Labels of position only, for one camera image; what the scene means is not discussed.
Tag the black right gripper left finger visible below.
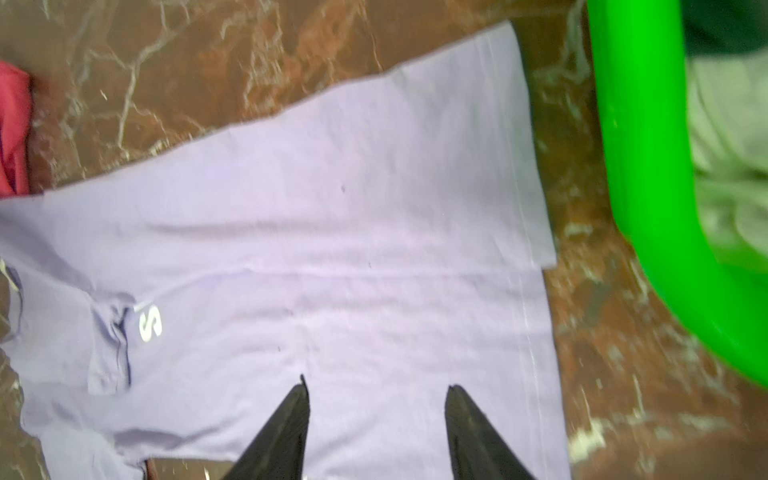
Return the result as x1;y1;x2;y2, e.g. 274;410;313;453
223;376;311;480

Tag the folded magenta t-shirt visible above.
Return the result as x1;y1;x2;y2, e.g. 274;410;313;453
0;61;32;199

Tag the green plastic basket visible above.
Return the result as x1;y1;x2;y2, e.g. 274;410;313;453
588;1;767;385

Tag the white t-shirt in basket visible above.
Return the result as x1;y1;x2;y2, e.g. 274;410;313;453
687;49;767;256

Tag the purple printed t-shirt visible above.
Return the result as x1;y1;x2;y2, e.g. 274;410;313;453
1;22;571;479

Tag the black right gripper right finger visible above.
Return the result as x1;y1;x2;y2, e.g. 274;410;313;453
444;385;534;480

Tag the dark green t-shirt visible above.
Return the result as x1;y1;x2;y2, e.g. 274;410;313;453
680;0;767;56

